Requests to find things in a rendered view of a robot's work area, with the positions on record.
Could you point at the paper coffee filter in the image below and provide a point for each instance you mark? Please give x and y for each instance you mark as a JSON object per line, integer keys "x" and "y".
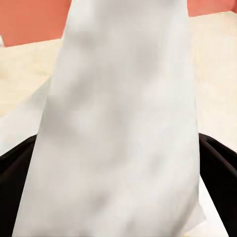
{"x": 117, "y": 147}

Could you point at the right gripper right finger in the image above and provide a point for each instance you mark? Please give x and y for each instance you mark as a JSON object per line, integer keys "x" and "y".
{"x": 218, "y": 169}

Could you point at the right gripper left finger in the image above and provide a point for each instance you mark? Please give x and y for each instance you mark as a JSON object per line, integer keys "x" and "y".
{"x": 14, "y": 166}

